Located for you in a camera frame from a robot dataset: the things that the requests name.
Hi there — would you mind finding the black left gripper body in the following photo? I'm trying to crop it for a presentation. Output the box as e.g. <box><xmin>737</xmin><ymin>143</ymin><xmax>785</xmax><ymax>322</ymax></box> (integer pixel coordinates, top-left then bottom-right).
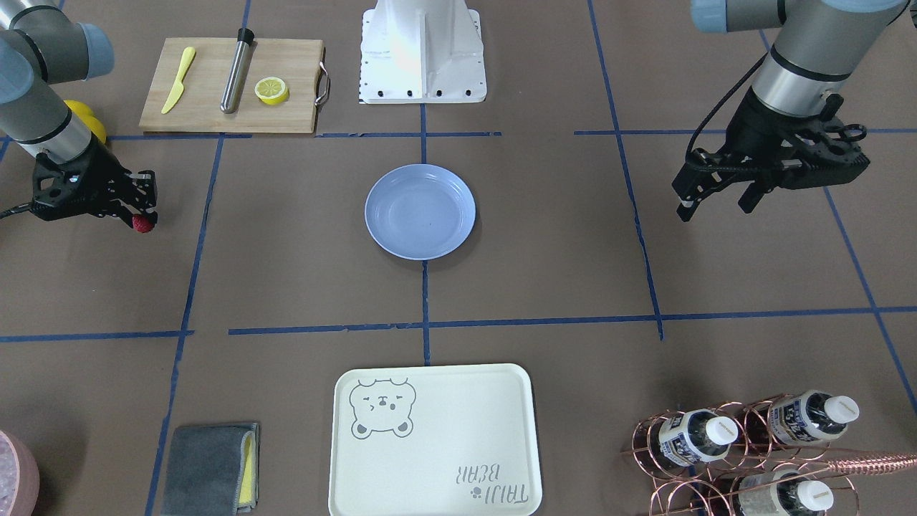
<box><xmin>691</xmin><ymin>90</ymin><xmax>871</xmax><ymax>195</ymax></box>

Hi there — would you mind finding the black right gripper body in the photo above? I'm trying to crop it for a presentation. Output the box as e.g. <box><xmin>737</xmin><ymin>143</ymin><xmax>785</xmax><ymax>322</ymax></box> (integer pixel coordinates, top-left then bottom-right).
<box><xmin>29</xmin><ymin>136</ymin><xmax>140</xmax><ymax>221</ymax></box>

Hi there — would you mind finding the red strawberry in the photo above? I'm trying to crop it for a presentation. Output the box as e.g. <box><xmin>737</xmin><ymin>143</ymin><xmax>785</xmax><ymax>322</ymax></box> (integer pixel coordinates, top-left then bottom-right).
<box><xmin>132</xmin><ymin>214</ymin><xmax>156</xmax><ymax>233</ymax></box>

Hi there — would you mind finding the blue plate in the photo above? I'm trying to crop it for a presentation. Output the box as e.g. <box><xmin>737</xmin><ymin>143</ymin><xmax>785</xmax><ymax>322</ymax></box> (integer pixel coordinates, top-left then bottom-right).
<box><xmin>364</xmin><ymin>163</ymin><xmax>477</xmax><ymax>261</ymax></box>

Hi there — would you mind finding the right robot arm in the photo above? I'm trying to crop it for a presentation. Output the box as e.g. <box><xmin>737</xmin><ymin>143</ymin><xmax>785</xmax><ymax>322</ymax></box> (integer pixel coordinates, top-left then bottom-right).
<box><xmin>1</xmin><ymin>1</ymin><xmax>158</xmax><ymax>233</ymax></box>

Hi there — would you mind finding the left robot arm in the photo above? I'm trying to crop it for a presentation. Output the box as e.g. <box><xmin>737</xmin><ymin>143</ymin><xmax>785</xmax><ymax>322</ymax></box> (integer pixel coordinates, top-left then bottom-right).
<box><xmin>672</xmin><ymin>1</ymin><xmax>910</xmax><ymax>221</ymax></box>

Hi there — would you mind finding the large yellow lemon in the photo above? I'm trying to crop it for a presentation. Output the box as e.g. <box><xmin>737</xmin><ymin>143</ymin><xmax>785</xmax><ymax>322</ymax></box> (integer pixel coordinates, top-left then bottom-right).
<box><xmin>81</xmin><ymin>115</ymin><xmax>108</xmax><ymax>145</ymax></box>

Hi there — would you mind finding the small yellow lemon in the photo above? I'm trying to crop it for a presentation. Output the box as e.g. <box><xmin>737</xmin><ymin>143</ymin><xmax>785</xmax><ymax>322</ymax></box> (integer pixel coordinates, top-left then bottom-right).
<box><xmin>65</xmin><ymin>99</ymin><xmax>95</xmax><ymax>120</ymax></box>

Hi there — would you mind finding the yellow plastic knife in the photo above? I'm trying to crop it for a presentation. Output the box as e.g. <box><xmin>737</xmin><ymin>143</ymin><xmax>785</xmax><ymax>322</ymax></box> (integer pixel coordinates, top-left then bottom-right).
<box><xmin>160</xmin><ymin>46</ymin><xmax>196</xmax><ymax>115</ymax></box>

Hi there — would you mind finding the steel muddler black cap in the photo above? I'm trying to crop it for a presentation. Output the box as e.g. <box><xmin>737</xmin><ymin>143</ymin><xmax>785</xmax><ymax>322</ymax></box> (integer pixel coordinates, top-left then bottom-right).
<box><xmin>220</xmin><ymin>27</ymin><xmax>255</xmax><ymax>114</ymax></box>

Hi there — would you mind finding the lemon half slice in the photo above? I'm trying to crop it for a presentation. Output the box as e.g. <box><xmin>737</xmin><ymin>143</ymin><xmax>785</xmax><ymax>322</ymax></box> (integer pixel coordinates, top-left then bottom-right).
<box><xmin>254</xmin><ymin>77</ymin><xmax>289</xmax><ymax>105</ymax></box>

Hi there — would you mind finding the wooden cutting board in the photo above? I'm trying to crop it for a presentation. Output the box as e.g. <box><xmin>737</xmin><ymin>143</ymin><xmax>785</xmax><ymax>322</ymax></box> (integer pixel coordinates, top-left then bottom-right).
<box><xmin>139</xmin><ymin>38</ymin><xmax>325</xmax><ymax>135</ymax></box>

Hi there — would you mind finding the dark drink bottle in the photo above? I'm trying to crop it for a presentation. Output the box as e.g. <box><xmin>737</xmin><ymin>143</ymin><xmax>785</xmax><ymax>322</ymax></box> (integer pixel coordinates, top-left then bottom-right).
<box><xmin>733</xmin><ymin>469</ymin><xmax>835</xmax><ymax>515</ymax></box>
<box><xmin>645</xmin><ymin>409</ymin><xmax>740</xmax><ymax>472</ymax></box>
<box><xmin>744</xmin><ymin>390</ymin><xmax>860</xmax><ymax>446</ymax></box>

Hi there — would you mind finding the grey yellow folded cloth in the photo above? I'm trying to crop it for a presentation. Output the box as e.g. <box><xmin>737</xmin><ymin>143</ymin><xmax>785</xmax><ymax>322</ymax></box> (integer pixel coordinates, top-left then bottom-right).
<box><xmin>160</xmin><ymin>421</ymin><xmax>261</xmax><ymax>515</ymax></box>

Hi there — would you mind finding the pink bowl of ice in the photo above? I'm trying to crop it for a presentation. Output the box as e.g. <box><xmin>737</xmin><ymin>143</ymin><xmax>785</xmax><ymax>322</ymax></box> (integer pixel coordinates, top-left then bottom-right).
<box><xmin>1</xmin><ymin>431</ymin><xmax>40</xmax><ymax>515</ymax></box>

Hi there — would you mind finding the dark drink bottle front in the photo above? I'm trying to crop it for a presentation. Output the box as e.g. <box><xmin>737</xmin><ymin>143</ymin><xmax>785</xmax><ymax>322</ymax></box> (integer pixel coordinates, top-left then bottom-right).
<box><xmin>733</xmin><ymin>469</ymin><xmax>835</xmax><ymax>515</ymax></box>

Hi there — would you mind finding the cream bear tray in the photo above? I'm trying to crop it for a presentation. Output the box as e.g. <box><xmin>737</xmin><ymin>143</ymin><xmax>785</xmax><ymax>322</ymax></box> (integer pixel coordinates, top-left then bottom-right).
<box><xmin>328</xmin><ymin>363</ymin><xmax>543</xmax><ymax>515</ymax></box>

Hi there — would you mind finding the copper wire bottle rack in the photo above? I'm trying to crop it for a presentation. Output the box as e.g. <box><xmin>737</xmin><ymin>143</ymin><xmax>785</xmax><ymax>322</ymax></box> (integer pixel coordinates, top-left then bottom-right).
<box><xmin>620</xmin><ymin>409</ymin><xmax>915</xmax><ymax>515</ymax></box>

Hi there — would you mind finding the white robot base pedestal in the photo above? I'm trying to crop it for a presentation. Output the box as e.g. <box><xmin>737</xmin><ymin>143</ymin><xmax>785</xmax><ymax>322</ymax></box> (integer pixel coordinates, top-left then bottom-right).
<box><xmin>358</xmin><ymin>1</ymin><xmax>488</xmax><ymax>105</ymax></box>

